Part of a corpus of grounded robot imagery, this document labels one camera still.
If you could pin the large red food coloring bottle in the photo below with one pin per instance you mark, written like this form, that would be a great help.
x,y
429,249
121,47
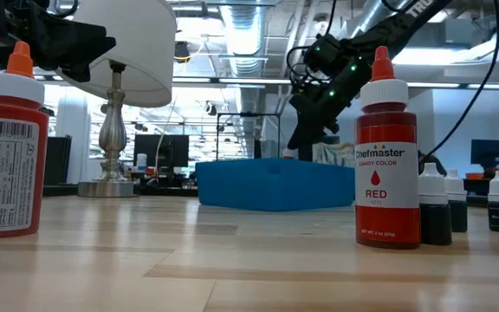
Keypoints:
x,y
387,173

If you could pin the large orange food coloring bottle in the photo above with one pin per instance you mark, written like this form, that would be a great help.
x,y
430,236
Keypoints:
x,y
11,173

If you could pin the small dark dropper bottle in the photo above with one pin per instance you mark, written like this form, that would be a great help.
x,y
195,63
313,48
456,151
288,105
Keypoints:
x,y
435,221
458,212

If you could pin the dark monitor on arm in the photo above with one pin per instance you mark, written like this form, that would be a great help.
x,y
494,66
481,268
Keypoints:
x,y
487,151

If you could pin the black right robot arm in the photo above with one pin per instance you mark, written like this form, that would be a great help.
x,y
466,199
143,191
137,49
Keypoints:
x,y
401,24

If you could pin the grey cloth cover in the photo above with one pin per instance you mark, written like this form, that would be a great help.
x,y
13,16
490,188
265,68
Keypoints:
x,y
340,155

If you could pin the blue plastic tray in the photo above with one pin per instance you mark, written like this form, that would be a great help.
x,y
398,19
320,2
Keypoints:
x,y
271,184

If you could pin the ceiling light strip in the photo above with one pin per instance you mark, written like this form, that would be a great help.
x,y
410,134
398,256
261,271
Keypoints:
x,y
433,84
496,86
191,80
254,81

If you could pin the person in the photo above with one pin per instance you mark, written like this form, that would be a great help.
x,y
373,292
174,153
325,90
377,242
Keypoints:
x,y
431,158

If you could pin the black cabinet panel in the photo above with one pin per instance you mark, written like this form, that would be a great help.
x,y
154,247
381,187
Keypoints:
x,y
57,160

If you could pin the black computer monitor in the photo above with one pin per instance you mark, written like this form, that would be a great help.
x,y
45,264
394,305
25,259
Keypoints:
x,y
163,149

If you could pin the black ceiling device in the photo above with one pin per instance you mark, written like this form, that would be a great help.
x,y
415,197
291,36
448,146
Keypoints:
x,y
181,51

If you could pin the white shade silver table lamp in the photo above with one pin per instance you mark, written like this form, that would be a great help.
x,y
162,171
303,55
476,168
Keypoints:
x,y
145,52

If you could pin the white container blue label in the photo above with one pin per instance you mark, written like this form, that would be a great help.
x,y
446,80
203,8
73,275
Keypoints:
x,y
141,161

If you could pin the small orange object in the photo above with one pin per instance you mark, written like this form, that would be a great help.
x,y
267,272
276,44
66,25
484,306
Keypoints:
x,y
475,176

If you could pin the black metal frame rig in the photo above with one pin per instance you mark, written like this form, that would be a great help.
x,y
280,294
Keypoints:
x,y
249,114

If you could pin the silver spiral ceiling duct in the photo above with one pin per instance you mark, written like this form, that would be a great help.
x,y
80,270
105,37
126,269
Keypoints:
x,y
364,17

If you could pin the silver ribbed ceiling duct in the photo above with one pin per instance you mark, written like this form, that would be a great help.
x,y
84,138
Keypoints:
x,y
245,43

